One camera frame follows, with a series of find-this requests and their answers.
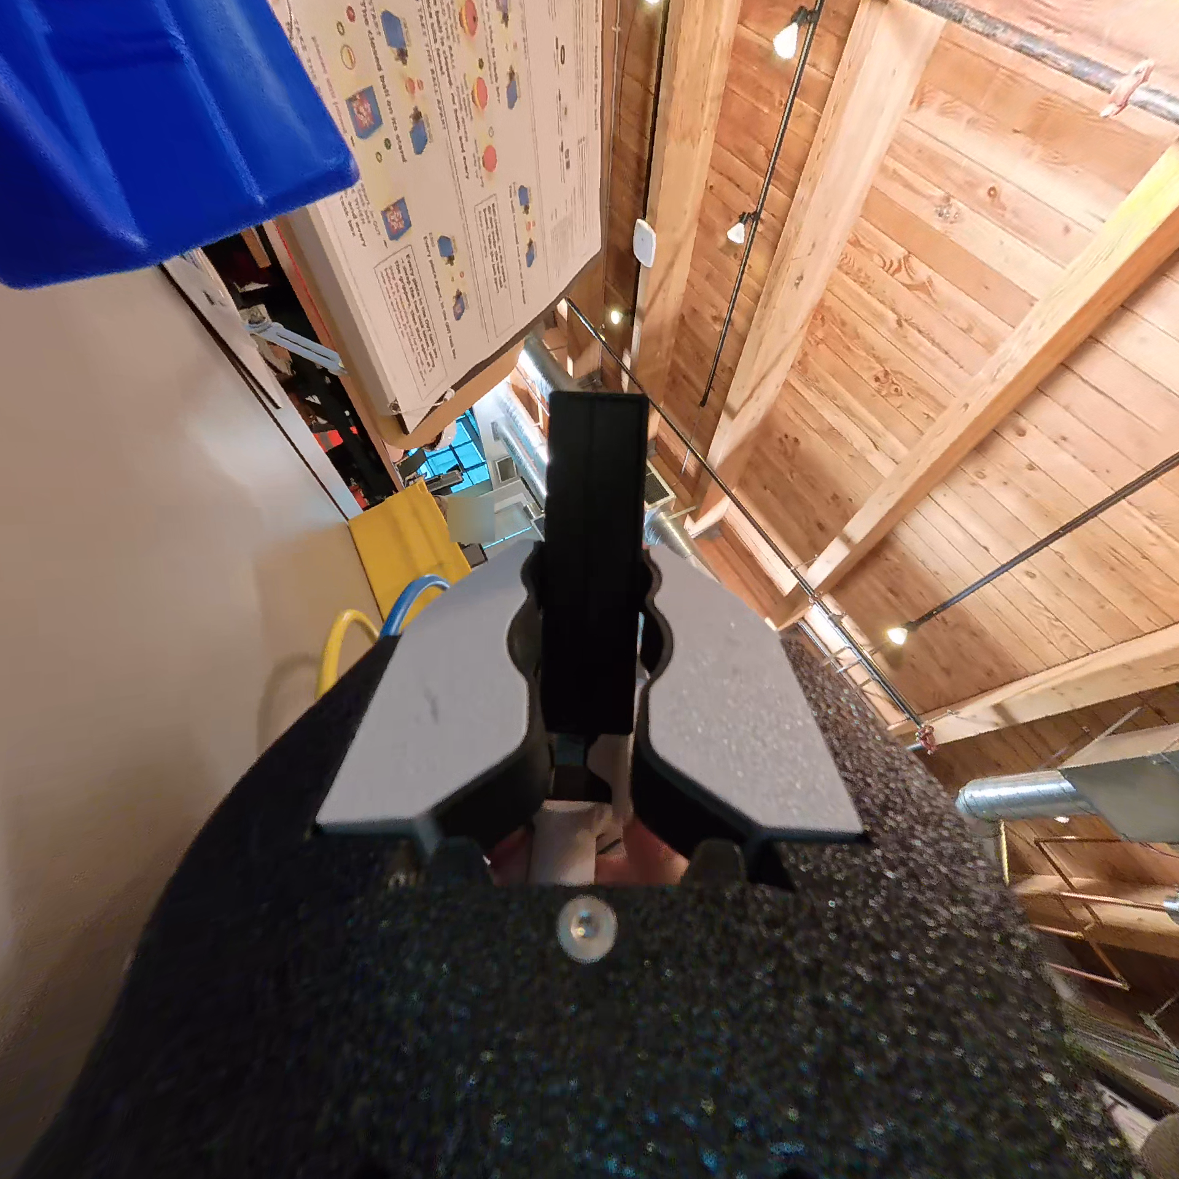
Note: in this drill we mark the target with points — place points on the silver elbow duct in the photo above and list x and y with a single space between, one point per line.
1013 798

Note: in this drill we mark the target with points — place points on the black network switch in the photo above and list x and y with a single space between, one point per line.
594 572

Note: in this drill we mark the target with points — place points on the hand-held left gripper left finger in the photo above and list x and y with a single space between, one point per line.
433 718

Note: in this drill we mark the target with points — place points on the silver ventilation duct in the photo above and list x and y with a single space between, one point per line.
538 364

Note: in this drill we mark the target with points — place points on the grey flat board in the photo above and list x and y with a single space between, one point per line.
212 305

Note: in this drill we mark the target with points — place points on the duct vent grille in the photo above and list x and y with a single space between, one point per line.
659 488

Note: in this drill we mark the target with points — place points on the printed instruction poster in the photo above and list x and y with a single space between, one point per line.
460 184

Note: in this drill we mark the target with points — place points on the white track spotlight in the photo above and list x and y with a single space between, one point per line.
737 229
789 38

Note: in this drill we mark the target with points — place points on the person's right hand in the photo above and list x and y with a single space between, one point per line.
646 861

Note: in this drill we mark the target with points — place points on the blue plastic bin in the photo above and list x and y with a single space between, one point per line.
138 138

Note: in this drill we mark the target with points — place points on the yellow plastic bin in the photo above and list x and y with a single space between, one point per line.
405 553

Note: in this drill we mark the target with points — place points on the person's right forearm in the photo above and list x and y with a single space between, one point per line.
1163 1152

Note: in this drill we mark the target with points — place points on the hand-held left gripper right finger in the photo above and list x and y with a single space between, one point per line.
737 737

